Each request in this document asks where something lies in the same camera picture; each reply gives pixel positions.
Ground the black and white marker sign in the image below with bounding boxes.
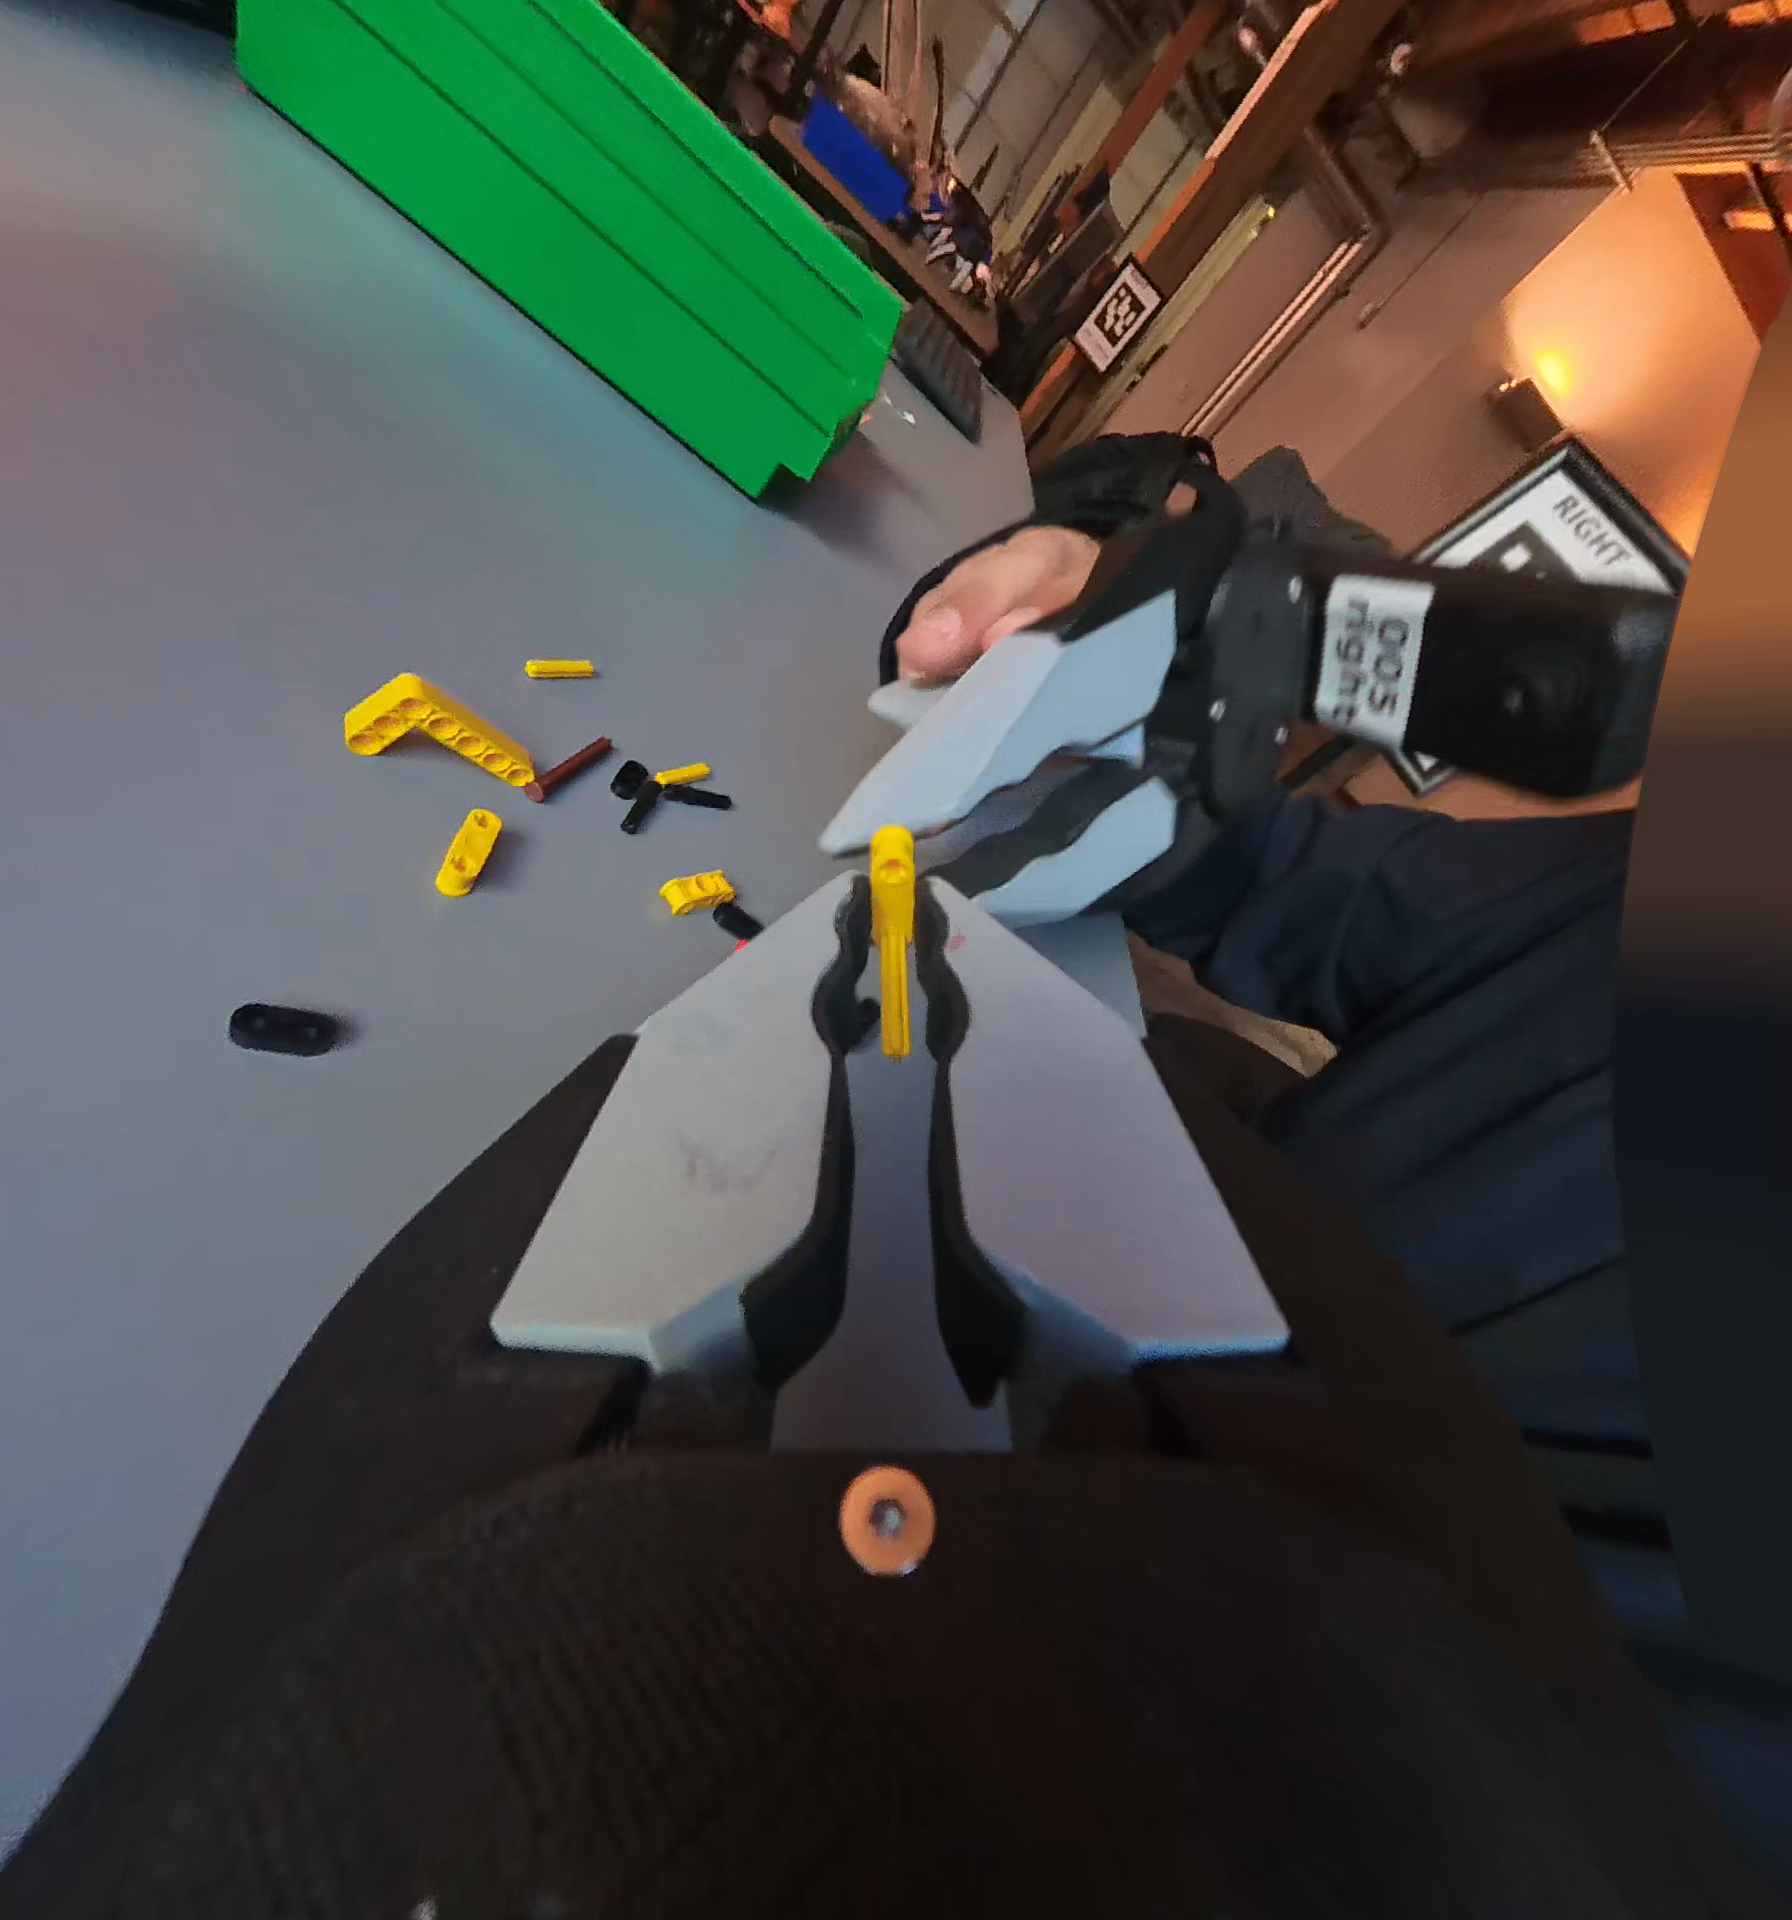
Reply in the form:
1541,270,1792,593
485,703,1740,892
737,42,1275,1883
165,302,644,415
1070,257,1163,374

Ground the yellow angled lego beam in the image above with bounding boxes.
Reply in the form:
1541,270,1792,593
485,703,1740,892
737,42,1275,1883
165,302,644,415
345,672,537,791

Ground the person's navy clothing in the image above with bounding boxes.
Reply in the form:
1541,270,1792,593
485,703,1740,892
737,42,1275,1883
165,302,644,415
1128,787,1638,1335

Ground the black mesh item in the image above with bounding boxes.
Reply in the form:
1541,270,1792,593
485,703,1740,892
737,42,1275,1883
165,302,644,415
887,307,986,444

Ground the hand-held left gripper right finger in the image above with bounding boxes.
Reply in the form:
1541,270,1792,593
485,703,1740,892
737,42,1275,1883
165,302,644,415
909,873,1295,1409

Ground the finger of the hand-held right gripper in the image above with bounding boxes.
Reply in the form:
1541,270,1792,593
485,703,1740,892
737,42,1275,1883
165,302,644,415
911,751,1183,928
817,590,1183,863

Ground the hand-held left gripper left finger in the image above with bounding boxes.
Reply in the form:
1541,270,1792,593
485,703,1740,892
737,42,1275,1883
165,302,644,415
488,873,886,1395

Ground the blue bin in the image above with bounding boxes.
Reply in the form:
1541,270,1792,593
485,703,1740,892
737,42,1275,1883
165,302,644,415
799,95,911,225

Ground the wall lamp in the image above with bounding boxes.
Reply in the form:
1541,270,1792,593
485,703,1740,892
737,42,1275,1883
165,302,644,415
1488,350,1578,449

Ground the yellow lego axle pin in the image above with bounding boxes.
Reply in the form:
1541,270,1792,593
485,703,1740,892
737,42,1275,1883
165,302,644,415
869,824,919,1063

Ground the green plastic box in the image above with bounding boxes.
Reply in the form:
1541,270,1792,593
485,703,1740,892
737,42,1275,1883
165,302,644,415
232,0,911,506

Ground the person's right hand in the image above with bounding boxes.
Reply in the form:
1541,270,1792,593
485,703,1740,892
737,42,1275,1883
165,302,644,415
886,525,1111,693

